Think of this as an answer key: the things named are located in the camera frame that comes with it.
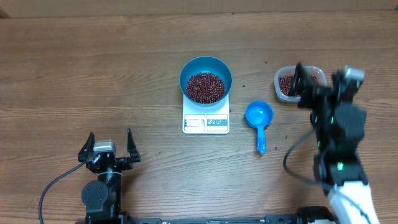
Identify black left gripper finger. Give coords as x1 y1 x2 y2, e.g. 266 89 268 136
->
78 132 95 162
127 128 141 162

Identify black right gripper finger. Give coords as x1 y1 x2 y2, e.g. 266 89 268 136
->
331 70 346 93
288 62 314 96

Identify blue plastic measuring scoop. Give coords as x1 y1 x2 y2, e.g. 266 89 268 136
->
244 101 274 154

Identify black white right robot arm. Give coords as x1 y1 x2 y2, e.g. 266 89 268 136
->
285 63 379 223

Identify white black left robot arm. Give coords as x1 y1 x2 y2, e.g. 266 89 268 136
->
78 129 141 223

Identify white digital kitchen scale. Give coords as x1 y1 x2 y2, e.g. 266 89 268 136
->
182 95 230 134

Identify red beans in bowl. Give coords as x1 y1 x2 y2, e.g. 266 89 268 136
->
185 72 225 104

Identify teal metal bowl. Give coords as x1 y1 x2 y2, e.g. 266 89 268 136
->
179 56 233 105

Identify clear plastic bean container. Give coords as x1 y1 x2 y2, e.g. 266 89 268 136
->
274 65 327 103

